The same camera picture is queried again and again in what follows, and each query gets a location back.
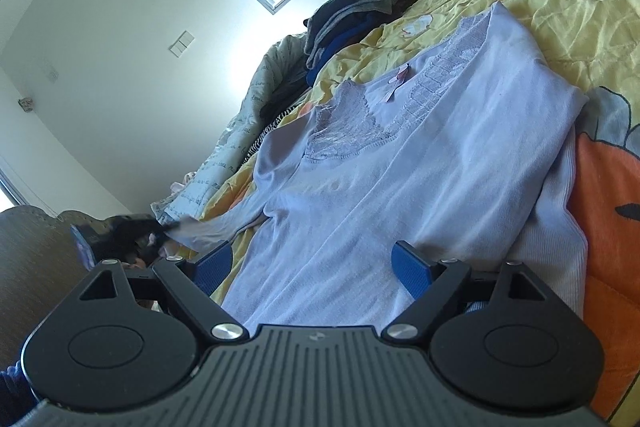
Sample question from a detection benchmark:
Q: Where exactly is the grey printed quilt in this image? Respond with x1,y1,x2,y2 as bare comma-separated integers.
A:
150,33,313,228

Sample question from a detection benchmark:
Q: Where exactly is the light purple long-sleeve top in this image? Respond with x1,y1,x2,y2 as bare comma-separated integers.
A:
162,2,590,333

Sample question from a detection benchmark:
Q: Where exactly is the wooden bed board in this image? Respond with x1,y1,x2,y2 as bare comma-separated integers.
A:
0,205,108,370

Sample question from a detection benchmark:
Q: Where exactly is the pile of dark clothes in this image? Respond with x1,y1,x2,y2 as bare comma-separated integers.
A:
302,0,426,82

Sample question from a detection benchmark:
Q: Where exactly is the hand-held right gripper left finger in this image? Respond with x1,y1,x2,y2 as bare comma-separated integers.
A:
79,239,250,343

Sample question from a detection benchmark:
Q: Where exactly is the black white striped cloth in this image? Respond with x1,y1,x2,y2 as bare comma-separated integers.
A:
245,104,306,158

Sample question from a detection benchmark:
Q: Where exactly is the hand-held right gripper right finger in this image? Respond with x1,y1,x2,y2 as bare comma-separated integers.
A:
381,240,557,341

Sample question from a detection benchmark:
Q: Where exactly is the white wall switch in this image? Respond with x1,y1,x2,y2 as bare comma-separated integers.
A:
169,29,195,58

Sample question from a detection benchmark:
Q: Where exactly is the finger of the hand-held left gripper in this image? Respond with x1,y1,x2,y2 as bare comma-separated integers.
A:
102,215,175,258

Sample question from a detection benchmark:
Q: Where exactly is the yellow floral bedsheet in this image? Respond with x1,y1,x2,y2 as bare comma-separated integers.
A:
207,0,640,423

